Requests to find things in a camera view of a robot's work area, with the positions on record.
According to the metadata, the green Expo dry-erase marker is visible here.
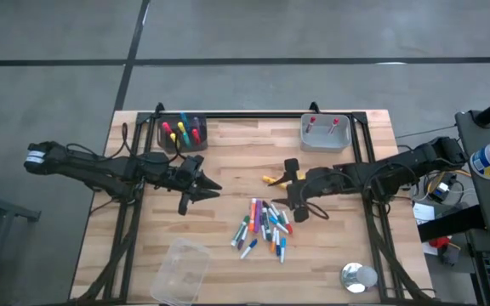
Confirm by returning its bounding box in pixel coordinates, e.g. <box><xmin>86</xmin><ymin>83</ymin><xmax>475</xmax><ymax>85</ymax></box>
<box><xmin>230</xmin><ymin>215</ymin><xmax>252</xmax><ymax>248</ymax></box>
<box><xmin>263</xmin><ymin>207</ymin><xmax>273</xmax><ymax>243</ymax></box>

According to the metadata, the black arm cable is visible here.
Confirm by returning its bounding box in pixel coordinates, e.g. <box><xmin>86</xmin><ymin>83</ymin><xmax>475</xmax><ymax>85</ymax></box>
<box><xmin>304</xmin><ymin>197</ymin><xmax>332</xmax><ymax>221</ymax></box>
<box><xmin>65</xmin><ymin>122</ymin><xmax>189</xmax><ymax>169</ymax></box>

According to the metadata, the black desk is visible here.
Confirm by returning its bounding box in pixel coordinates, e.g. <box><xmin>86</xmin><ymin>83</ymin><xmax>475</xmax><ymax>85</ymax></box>
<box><xmin>455</xmin><ymin>109</ymin><xmax>490</xmax><ymax>237</ymax></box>

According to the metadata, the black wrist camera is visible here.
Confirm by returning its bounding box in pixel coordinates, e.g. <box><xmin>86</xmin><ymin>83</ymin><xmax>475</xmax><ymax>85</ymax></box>
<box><xmin>179</xmin><ymin>157</ymin><xmax>200</xmax><ymax>183</ymax></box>

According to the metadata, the red object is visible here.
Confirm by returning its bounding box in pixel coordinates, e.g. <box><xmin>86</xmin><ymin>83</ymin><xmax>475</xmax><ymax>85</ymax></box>
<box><xmin>429</xmin><ymin>235</ymin><xmax>451</xmax><ymax>251</ymax></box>

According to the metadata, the light grey plastic bin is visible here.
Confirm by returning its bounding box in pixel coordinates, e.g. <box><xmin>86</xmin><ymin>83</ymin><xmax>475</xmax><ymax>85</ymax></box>
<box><xmin>299</xmin><ymin>112</ymin><xmax>353</xmax><ymax>154</ymax></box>

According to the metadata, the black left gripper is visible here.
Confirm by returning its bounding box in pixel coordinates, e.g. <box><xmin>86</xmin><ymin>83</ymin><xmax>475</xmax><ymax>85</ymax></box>
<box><xmin>163</xmin><ymin>155</ymin><xmax>224</xmax><ymax>217</ymax></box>

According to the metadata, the clear plastic bin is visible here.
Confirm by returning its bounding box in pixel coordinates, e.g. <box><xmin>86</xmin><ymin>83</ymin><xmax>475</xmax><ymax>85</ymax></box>
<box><xmin>149</xmin><ymin>237</ymin><xmax>212</xmax><ymax>306</ymax></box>

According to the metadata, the dark grey plastic bin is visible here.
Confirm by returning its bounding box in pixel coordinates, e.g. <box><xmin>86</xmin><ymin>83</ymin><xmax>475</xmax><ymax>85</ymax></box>
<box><xmin>156</xmin><ymin>111</ymin><xmax>209</xmax><ymax>155</ymax></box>

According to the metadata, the red cap white marker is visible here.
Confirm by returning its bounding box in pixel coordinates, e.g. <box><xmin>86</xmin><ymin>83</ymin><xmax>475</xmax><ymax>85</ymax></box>
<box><xmin>281</xmin><ymin>210</ymin><xmax>294</xmax><ymax>235</ymax></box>

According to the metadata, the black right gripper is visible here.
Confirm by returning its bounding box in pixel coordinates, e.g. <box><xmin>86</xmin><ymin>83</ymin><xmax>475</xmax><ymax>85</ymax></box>
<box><xmin>269</xmin><ymin>157</ymin><xmax>347</xmax><ymax>224</ymax></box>

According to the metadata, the orange Expo dry-erase marker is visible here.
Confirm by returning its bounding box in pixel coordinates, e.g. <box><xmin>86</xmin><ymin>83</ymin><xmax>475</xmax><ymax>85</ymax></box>
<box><xmin>248</xmin><ymin>197</ymin><xmax>258</xmax><ymax>233</ymax></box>

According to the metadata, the white paper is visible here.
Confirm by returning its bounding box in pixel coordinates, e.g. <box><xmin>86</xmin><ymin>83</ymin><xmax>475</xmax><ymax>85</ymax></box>
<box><xmin>412</xmin><ymin>202</ymin><xmax>436</xmax><ymax>227</ymax></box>

